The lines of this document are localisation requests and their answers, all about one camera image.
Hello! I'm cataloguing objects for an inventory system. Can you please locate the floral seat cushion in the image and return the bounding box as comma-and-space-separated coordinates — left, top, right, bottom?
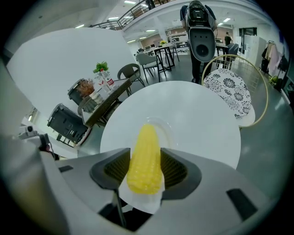
204, 68, 252, 119

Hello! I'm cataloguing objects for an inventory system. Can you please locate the gold wire chair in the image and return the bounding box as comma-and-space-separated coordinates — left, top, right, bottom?
201, 54, 269, 128

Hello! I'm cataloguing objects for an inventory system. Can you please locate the grey dining chair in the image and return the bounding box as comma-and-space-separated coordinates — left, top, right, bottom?
136, 53, 167, 83

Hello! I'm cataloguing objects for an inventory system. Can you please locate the black floor appliance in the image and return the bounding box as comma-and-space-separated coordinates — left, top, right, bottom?
67, 78, 85, 105
46, 103, 89, 145

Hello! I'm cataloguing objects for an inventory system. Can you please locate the dark wicker chair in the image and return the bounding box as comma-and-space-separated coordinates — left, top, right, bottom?
117, 63, 145, 95

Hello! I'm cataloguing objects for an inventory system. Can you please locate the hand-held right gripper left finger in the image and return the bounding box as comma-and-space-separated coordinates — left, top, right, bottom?
55, 147, 131, 231

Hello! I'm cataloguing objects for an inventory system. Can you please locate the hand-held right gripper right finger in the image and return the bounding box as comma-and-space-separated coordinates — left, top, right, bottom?
137, 147, 275, 235

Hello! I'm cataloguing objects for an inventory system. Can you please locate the clothes rack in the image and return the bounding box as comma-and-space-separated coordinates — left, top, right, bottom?
260, 40, 290, 92

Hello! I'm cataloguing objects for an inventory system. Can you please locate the black high table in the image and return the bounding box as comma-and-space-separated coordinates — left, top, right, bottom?
151, 45, 181, 72

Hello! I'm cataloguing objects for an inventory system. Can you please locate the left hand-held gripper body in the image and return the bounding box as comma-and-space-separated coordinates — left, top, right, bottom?
17, 125, 57, 161

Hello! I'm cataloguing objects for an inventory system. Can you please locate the dark glass-top table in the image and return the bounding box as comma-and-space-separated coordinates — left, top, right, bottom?
77, 78, 132, 128

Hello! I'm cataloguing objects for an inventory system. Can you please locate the yellow corn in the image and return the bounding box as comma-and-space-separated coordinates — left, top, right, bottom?
127, 123, 165, 195

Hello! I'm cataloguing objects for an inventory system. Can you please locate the round white table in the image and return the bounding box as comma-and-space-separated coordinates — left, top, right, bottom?
100, 80, 242, 215

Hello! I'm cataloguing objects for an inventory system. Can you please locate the green potted plant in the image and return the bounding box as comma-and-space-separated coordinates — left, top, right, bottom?
93, 61, 110, 73

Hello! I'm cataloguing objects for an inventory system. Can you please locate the black mezzanine railing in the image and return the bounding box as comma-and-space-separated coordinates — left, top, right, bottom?
89, 0, 182, 30

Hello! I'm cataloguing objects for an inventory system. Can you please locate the dried plant in white vase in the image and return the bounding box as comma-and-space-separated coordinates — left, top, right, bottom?
77, 78, 104, 104

